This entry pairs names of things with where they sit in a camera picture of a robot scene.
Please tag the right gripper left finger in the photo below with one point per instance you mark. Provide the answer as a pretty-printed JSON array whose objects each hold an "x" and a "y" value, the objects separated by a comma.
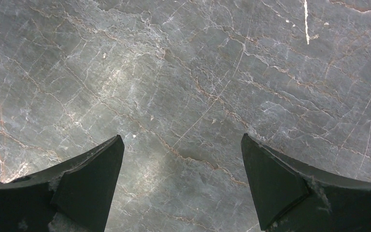
[{"x": 79, "y": 189}]

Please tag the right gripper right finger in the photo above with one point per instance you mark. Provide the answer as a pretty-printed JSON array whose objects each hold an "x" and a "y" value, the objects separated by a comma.
[{"x": 292, "y": 196}]

